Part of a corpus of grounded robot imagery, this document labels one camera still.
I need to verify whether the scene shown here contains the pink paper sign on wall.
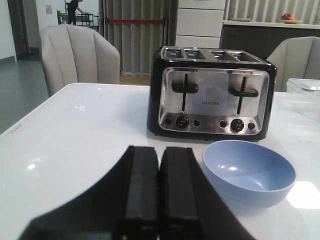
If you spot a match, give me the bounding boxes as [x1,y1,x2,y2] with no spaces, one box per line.
[45,4,53,15]

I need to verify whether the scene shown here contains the clear plastic food container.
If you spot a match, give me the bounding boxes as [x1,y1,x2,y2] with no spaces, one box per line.
[286,78,320,96]

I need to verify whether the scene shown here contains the white drawer cabinet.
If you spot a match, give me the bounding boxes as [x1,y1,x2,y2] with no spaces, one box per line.
[175,0,226,48]

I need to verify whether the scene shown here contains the beige armchair on left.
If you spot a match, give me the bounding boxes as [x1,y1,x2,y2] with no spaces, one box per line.
[40,24,121,96]

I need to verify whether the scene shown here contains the beige armchair on right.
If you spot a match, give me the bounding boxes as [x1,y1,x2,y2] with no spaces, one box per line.
[267,36,320,92]

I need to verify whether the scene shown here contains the blue plastic bowl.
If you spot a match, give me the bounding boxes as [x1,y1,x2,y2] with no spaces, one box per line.
[202,140,297,209]

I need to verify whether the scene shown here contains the dark counter with white top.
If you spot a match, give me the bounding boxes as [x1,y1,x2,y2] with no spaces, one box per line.
[219,20,320,59]

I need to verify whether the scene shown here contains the black and chrome four-slot toaster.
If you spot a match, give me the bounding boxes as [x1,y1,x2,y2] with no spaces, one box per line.
[147,46,277,141]

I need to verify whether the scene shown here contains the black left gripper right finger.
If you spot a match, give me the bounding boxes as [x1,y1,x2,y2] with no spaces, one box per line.
[159,147,253,240]

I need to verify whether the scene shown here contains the red barrier belt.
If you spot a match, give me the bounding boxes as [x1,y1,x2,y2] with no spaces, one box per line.
[105,18,167,24]

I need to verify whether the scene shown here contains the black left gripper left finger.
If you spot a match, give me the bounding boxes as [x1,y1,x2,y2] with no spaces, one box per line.
[19,146,158,240]

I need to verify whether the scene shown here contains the metal cart in background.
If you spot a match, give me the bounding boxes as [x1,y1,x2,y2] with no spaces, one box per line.
[57,10,94,28]

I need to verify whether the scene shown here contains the beige armchair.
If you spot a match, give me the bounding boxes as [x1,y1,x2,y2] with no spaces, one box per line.
[267,36,320,92]
[40,24,121,96]

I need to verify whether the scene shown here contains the fruit plate on counter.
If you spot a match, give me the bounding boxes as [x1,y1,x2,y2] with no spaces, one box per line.
[278,13,302,24]

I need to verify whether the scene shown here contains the person in black clothes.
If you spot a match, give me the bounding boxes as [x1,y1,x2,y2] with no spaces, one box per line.
[66,0,84,25]

